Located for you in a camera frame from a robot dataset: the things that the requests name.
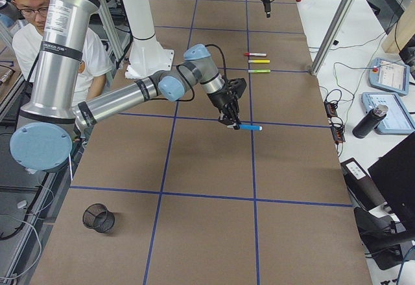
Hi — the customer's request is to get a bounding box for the wooden board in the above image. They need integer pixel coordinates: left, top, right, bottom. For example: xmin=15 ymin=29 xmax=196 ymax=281
xmin=382 ymin=0 xmax=415 ymax=54

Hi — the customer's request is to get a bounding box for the black box with label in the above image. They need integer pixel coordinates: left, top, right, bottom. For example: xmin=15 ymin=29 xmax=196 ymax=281
xmin=340 ymin=157 xmax=386 ymax=210

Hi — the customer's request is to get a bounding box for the near black mesh pen cup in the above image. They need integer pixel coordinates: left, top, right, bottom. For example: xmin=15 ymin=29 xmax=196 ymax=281
xmin=82 ymin=203 xmax=115 ymax=233

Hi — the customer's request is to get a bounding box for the orange black adapter far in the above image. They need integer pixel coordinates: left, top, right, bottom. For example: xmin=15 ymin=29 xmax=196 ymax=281
xmin=324 ymin=101 xmax=338 ymax=118

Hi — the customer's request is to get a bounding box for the yellow highlighter pen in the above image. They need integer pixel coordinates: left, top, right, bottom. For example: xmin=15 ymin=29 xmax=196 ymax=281
xmin=248 ymin=60 xmax=270 ymax=64

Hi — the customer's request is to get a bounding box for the blue highlighter pen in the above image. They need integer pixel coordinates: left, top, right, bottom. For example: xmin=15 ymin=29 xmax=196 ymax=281
xmin=227 ymin=124 xmax=263 ymax=131

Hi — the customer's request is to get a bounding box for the orange black adapter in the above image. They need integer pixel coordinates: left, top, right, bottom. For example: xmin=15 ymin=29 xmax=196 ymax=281
xmin=331 ymin=124 xmax=346 ymax=144
xmin=324 ymin=101 xmax=338 ymax=118

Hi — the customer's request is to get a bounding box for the black monitor stand base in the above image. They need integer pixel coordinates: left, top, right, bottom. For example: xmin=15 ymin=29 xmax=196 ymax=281
xmin=353 ymin=207 xmax=414 ymax=270

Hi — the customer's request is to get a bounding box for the teach pendant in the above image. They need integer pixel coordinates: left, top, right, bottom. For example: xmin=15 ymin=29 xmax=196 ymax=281
xmin=361 ymin=92 xmax=414 ymax=135
xmin=368 ymin=58 xmax=410 ymax=96

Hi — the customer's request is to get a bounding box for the green highlighter pen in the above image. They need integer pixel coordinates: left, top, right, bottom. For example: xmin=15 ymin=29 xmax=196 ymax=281
xmin=248 ymin=69 xmax=271 ymax=73

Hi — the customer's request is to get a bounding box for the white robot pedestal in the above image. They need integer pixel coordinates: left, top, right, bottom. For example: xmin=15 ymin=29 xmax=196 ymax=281
xmin=122 ymin=0 xmax=174 ymax=79

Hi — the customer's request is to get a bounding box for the black monitor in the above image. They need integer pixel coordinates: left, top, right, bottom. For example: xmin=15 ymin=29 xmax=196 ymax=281
xmin=368 ymin=133 xmax=414 ymax=229

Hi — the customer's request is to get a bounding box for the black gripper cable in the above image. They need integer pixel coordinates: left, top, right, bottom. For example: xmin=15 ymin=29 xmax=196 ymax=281
xmin=176 ymin=43 xmax=228 ymax=102

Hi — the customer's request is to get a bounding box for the near teach pendant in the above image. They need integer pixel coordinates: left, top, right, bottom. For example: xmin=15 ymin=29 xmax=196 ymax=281
xmin=361 ymin=92 xmax=414 ymax=135

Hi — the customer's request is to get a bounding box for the man in white shirt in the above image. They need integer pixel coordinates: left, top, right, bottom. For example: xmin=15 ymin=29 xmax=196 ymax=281
xmin=12 ymin=0 xmax=112 ymax=109

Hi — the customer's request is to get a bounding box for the black water bottle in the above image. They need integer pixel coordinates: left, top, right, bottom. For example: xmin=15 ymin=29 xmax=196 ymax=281
xmin=352 ymin=104 xmax=388 ymax=139

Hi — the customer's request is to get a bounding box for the aluminium frame post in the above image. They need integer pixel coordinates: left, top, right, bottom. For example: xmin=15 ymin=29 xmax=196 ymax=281
xmin=309 ymin=0 xmax=354 ymax=76

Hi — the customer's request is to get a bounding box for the far teach pendant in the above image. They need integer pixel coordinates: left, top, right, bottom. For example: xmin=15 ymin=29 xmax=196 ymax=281
xmin=368 ymin=58 xmax=410 ymax=96

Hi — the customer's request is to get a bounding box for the red capped white marker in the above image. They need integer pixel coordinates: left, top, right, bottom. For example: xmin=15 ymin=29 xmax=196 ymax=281
xmin=244 ymin=52 xmax=267 ymax=57

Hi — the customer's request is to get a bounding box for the orange black adapter near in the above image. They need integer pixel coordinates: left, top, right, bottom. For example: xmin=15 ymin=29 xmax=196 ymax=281
xmin=331 ymin=124 xmax=346 ymax=144

